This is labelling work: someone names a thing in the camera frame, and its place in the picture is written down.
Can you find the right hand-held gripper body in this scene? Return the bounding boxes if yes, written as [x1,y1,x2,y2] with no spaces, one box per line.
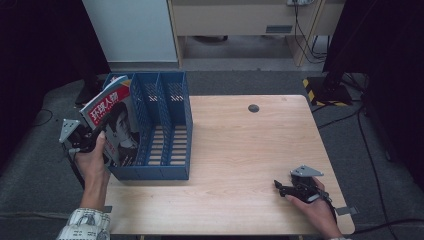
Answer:
[282,164,333,204]

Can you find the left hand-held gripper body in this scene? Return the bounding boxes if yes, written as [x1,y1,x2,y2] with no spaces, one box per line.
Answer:
[58,118,108,155]

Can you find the grey portrait cover magazine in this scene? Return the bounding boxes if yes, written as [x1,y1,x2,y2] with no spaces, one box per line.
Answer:
[79,75,141,168]

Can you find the blue plastic file rack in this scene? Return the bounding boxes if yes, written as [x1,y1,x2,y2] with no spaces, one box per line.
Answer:
[102,71,194,181]

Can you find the person's right hand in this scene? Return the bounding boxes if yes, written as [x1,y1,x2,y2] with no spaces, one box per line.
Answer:
[284,176,344,239]

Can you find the person's left hand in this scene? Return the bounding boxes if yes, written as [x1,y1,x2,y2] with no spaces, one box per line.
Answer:
[73,130,112,188]

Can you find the black yellow striped stand base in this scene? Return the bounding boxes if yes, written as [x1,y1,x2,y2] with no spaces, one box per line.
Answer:
[302,76,353,107]

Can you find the dark curtain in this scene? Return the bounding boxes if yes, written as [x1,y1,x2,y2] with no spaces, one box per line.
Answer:
[322,0,424,192]
[0,0,112,168]

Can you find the white cabinet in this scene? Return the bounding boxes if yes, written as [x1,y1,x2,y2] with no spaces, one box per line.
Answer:
[82,0,178,63]

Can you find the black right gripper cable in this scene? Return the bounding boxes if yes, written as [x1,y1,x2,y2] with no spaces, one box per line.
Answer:
[318,188,338,223]

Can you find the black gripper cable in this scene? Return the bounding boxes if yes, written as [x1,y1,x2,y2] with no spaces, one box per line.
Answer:
[63,146,86,190]
[318,188,338,223]

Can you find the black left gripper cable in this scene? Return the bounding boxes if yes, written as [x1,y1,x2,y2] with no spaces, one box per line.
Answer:
[63,146,86,190]

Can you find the thin black floor cable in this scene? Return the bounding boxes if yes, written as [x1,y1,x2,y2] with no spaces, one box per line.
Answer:
[32,108,54,128]

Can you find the thick black floor cable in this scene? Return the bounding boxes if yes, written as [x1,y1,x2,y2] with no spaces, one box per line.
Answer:
[352,218,424,235]

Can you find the black hanging cables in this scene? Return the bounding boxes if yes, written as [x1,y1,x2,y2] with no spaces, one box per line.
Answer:
[292,2,329,65]

